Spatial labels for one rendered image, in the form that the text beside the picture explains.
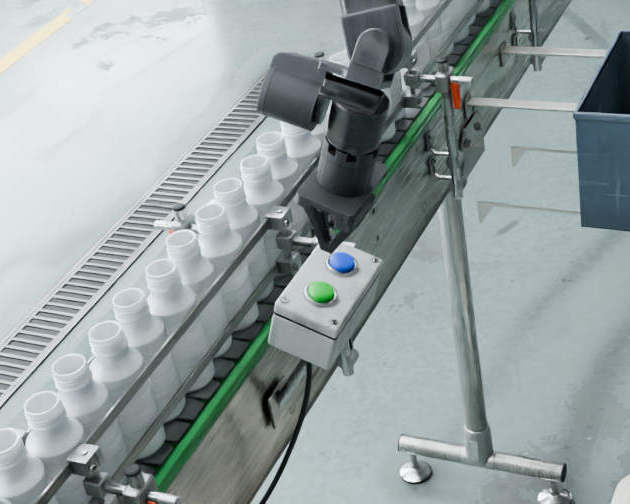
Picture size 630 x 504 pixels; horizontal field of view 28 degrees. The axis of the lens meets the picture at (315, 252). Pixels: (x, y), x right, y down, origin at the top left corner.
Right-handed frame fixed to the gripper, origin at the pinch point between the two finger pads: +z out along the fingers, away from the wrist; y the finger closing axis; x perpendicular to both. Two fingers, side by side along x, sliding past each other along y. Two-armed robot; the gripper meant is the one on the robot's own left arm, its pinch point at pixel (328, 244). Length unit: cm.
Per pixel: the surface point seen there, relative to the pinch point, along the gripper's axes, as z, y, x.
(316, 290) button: 6.8, 0.4, 0.0
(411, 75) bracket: 14, -59, -10
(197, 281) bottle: 12.2, 1.5, -14.1
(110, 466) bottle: 19.5, 24.9, -11.1
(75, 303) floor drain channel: 163, -118, -101
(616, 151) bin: 23, -74, 22
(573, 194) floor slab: 121, -197, 12
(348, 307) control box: 7.7, -0.2, 3.9
